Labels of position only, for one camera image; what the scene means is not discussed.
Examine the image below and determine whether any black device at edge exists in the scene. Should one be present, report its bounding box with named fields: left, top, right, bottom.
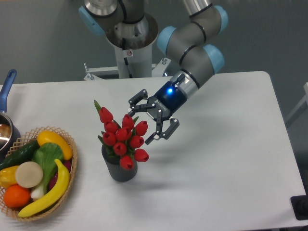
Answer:
left=290, top=195, right=308, bottom=220

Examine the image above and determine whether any beige round slice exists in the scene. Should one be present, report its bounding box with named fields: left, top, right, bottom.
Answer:
left=15, top=161, right=43, bottom=188

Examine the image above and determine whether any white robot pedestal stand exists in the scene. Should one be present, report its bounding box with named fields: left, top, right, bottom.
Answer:
left=84, top=44, right=171, bottom=80

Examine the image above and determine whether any yellow banana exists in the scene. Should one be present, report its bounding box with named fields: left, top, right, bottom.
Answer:
left=18, top=159, right=70, bottom=218

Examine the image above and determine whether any yellow bell pepper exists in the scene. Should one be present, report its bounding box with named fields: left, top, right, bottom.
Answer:
left=0, top=166, right=19, bottom=189

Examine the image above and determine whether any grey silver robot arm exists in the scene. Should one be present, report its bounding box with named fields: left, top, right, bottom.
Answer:
left=78, top=0, right=228, bottom=144

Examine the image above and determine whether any green bok choy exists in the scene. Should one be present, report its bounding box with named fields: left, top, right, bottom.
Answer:
left=31, top=142, right=64, bottom=201

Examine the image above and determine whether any yellow squash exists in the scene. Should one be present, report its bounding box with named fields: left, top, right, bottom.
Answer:
left=37, top=130, right=73, bottom=160

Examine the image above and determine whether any woven wicker basket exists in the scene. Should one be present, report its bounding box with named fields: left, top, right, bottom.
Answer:
left=0, top=126, right=77, bottom=222

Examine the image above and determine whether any orange fruit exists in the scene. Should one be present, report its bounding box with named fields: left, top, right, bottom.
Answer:
left=3, top=184, right=30, bottom=208

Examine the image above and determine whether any green cucumber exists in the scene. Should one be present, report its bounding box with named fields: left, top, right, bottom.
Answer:
left=0, top=140, right=39, bottom=170

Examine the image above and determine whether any red tulip bouquet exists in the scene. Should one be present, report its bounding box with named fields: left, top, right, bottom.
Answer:
left=94, top=100, right=149, bottom=170

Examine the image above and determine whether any blue handled saucepan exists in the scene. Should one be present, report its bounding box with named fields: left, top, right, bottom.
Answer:
left=0, top=69, right=21, bottom=163

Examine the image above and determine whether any white frame at right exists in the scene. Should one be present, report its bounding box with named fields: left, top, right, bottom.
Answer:
left=285, top=82, right=308, bottom=127

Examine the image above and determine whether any dark grey ribbed vase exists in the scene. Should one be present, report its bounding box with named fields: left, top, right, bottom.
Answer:
left=102, top=145, right=138, bottom=182

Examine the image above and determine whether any dark red vegetable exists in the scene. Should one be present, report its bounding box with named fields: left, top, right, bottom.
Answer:
left=48, top=160, right=72, bottom=191

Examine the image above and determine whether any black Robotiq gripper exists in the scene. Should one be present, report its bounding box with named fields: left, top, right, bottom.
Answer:
left=128, top=80, right=187, bottom=144

